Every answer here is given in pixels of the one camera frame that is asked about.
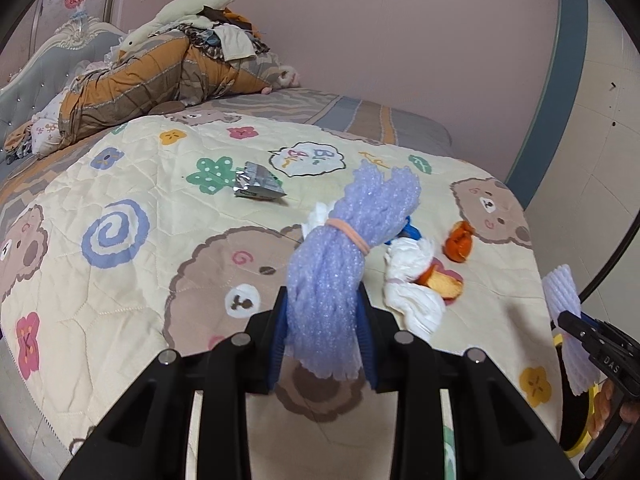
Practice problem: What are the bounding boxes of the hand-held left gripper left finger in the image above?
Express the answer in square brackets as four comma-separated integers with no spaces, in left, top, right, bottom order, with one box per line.
[59,285,288,480]

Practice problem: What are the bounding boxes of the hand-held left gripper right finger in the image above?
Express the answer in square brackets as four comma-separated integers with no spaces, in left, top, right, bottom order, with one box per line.
[357,287,583,480]

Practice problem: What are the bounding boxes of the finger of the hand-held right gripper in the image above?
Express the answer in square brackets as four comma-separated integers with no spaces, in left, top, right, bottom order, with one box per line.
[556,311,608,348]

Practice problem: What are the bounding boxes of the pale foam fruit net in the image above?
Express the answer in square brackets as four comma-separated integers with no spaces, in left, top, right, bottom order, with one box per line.
[541,264,603,396]

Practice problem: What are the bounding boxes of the white cloth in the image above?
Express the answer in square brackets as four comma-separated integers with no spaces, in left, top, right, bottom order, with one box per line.
[382,237,446,336]

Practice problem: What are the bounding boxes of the purple foam net bundle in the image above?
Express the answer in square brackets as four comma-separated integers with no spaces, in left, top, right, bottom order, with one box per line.
[286,160,422,382]

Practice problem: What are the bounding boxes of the yellow rimmed black trash bin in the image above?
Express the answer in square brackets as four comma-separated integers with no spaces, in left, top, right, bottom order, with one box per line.
[551,327,603,458]

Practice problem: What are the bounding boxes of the person's right hand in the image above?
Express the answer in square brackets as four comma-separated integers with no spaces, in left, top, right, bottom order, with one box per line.
[586,379,640,442]

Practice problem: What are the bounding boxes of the red orange snack wrapper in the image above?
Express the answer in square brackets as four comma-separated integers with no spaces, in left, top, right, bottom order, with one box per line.
[420,257,465,302]

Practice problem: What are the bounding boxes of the bear printed blanket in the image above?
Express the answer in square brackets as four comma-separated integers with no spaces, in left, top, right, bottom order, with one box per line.
[0,112,566,480]

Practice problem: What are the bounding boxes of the white wardrobe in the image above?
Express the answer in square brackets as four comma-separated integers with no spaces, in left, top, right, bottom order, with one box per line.
[505,0,640,321]

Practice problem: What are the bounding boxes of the silver snack wrapper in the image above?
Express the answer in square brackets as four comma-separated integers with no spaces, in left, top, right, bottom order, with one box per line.
[234,161,288,202]

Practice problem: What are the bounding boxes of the bed with striped sheet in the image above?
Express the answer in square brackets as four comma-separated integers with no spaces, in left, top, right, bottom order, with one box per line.
[0,87,455,221]

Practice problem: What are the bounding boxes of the pink plush toy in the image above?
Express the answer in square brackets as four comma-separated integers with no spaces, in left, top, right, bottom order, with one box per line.
[260,62,301,96]

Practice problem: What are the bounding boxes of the orange patterned quilt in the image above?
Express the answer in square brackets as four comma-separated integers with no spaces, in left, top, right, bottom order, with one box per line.
[5,30,281,156]

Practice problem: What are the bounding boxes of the pile of clothes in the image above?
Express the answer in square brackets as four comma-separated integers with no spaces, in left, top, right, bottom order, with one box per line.
[182,5,273,63]

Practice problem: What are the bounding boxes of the floral white pillow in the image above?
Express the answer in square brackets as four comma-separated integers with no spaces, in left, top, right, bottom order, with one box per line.
[30,105,67,156]

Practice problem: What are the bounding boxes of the white plush toy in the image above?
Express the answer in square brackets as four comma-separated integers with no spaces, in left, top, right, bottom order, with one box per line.
[117,0,236,53]

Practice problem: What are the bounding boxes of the grey tufted headboard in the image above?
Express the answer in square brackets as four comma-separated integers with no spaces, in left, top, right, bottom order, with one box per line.
[0,12,128,171]

